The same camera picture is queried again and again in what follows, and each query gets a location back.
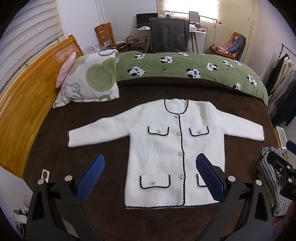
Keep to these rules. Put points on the white fluffy cardigan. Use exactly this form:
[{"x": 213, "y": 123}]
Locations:
[{"x": 157, "y": 143}]

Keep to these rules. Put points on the grey laptop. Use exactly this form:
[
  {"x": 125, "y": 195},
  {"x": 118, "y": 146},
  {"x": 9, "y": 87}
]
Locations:
[{"x": 194, "y": 16}]

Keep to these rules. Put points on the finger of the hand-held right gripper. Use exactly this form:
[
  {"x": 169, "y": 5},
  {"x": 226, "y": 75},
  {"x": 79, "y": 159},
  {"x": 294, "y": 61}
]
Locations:
[
  {"x": 278, "y": 162},
  {"x": 291, "y": 145}
]

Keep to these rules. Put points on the white window blinds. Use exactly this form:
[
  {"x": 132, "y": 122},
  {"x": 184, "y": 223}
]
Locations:
[{"x": 34, "y": 23}]

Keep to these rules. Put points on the grey striped shirt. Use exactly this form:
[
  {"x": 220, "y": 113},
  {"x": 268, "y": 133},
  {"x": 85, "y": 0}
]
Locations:
[{"x": 266, "y": 169}]

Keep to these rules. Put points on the blue jeans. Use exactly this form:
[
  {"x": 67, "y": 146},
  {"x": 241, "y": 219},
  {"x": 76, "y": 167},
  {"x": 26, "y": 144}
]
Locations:
[{"x": 239, "y": 42}]

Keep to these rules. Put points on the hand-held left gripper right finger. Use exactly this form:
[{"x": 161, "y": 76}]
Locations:
[{"x": 209, "y": 176}]

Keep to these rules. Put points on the dark grey garment cover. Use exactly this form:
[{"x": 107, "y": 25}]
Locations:
[{"x": 168, "y": 34}]

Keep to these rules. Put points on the white foam box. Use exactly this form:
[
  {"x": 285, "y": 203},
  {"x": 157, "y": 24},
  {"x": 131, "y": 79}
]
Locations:
[{"x": 281, "y": 136}]

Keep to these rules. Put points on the window with roller blind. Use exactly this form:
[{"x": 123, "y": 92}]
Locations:
[{"x": 187, "y": 8}]

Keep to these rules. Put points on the row of hanging clothes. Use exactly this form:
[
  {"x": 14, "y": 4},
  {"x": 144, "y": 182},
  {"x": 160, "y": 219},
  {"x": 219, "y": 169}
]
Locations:
[{"x": 281, "y": 88}]

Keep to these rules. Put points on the white desk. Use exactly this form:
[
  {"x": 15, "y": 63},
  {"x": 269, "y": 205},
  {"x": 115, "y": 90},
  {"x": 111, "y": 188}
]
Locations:
[{"x": 201, "y": 32}]

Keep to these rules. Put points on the white pillow green bear print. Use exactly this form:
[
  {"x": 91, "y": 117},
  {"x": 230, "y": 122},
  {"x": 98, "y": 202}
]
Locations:
[{"x": 97, "y": 78}]

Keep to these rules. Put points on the metal clothes rack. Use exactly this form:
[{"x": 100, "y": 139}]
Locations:
[{"x": 288, "y": 48}]

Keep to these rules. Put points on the brown bed cover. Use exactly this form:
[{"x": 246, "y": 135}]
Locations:
[{"x": 92, "y": 120}]

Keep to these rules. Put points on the green panda print blanket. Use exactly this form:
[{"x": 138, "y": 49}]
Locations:
[{"x": 175, "y": 69}]

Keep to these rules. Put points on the cream wardrobe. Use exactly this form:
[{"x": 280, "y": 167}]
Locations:
[{"x": 233, "y": 16}]

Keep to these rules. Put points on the pink pillow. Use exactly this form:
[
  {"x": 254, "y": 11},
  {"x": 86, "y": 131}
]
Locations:
[{"x": 66, "y": 69}]

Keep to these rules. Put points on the wooden headboard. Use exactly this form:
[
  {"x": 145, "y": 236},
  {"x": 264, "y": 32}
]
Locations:
[{"x": 23, "y": 104}]

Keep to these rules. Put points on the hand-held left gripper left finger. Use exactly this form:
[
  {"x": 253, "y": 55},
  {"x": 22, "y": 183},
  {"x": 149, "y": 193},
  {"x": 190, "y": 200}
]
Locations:
[{"x": 91, "y": 173}]

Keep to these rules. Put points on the wooden chair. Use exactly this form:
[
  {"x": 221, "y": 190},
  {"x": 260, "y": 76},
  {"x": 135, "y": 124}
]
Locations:
[
  {"x": 104, "y": 31},
  {"x": 236, "y": 37}
]

